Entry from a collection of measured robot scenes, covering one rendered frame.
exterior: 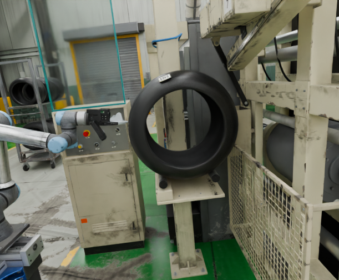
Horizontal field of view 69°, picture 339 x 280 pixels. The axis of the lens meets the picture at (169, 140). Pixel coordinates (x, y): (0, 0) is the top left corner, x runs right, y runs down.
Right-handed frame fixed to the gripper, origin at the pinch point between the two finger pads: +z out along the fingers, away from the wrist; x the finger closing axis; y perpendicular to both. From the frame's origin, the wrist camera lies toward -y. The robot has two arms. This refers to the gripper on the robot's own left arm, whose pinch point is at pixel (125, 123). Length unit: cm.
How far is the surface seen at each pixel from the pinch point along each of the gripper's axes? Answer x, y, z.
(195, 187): 0, -38, 40
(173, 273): 21, -117, 31
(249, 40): -17, 41, 57
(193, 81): -11.8, 22.4, 33.5
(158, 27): 25, 52, 18
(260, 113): 19, 4, 83
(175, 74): -8.8, 25.8, 24.9
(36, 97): 299, -14, -178
